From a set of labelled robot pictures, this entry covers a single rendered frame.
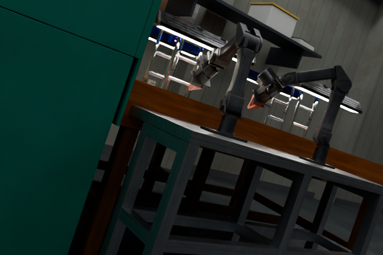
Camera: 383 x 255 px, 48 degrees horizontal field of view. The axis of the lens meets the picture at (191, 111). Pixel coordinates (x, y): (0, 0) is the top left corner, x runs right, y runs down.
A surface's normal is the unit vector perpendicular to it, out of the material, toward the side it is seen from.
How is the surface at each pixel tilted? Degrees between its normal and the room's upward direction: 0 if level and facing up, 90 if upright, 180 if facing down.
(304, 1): 90
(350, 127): 90
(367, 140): 90
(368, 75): 90
